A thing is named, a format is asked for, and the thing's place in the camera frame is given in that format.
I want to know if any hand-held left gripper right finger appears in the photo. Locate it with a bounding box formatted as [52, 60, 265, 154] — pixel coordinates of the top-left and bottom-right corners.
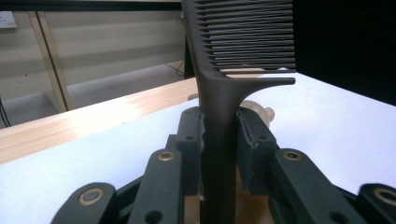
[235, 106, 279, 195]

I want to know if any thin black floor cable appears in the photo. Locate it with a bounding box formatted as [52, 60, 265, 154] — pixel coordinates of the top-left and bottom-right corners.
[163, 61, 187, 77]

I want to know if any black comb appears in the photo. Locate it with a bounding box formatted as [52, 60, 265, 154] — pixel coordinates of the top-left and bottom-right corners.
[180, 0, 297, 224]

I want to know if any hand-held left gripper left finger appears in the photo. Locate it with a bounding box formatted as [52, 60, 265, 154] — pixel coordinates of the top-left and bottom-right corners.
[176, 106, 205, 198]

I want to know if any beige counter cabinet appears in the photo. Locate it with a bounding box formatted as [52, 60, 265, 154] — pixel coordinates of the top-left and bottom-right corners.
[0, 2, 188, 129]

